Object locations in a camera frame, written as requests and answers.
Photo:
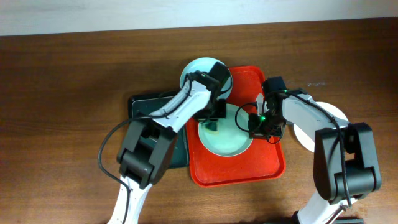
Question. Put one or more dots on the black plastic tray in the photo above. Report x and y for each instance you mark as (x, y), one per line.
(146, 104)

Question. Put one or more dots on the white plate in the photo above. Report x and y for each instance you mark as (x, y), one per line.
(307, 119)

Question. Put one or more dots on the green yellow sponge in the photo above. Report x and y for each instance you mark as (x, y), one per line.
(212, 127)

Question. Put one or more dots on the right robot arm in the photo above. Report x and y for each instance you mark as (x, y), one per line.
(345, 164)

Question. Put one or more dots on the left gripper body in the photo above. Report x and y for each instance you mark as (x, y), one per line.
(214, 112)

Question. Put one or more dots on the red plastic tray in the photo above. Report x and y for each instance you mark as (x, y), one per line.
(261, 161)

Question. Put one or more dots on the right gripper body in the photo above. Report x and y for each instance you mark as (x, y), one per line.
(267, 126)

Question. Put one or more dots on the light green plate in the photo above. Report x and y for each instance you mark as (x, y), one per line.
(229, 141)

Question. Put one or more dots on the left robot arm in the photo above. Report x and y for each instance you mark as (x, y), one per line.
(150, 140)

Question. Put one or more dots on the light blue plate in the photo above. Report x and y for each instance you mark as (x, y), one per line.
(205, 64)

